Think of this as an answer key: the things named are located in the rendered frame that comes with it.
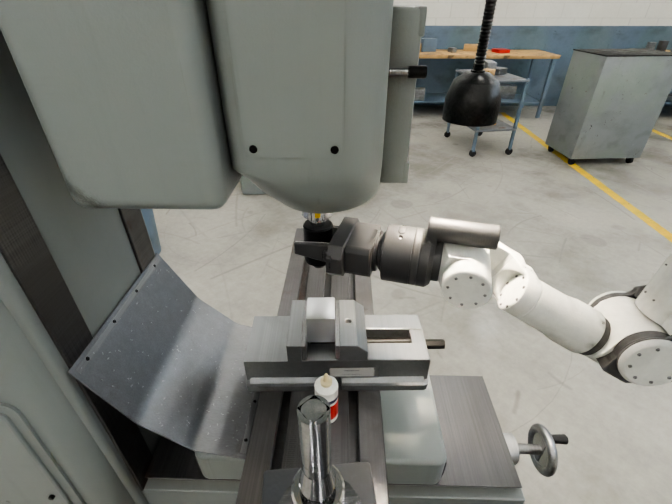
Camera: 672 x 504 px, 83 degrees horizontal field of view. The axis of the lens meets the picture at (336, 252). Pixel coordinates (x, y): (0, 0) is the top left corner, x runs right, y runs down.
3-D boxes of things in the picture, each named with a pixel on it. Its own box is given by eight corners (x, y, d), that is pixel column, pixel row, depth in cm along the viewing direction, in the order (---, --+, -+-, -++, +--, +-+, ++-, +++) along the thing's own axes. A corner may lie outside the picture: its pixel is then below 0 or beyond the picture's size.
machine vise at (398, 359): (414, 332, 85) (420, 295, 79) (428, 390, 72) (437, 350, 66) (258, 334, 85) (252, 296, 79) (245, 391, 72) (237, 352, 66)
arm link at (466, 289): (412, 261, 64) (483, 272, 61) (402, 304, 56) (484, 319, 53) (419, 201, 57) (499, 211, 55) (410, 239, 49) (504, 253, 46)
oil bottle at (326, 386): (338, 404, 70) (338, 364, 64) (337, 424, 67) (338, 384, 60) (316, 403, 70) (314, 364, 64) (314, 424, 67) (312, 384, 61)
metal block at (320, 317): (334, 320, 76) (334, 297, 73) (334, 342, 71) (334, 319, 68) (308, 320, 76) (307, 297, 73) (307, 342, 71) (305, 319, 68)
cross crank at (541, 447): (542, 439, 101) (556, 413, 95) (563, 487, 92) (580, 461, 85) (482, 438, 102) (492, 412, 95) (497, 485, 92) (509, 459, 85)
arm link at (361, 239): (347, 201, 63) (420, 210, 60) (346, 249, 68) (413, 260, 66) (324, 239, 53) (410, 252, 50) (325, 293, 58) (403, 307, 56)
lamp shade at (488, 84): (508, 123, 51) (520, 72, 47) (464, 129, 48) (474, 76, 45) (472, 110, 56) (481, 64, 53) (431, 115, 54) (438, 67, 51)
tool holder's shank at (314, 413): (336, 506, 32) (336, 430, 26) (298, 506, 32) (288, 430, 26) (336, 467, 34) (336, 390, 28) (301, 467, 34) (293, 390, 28)
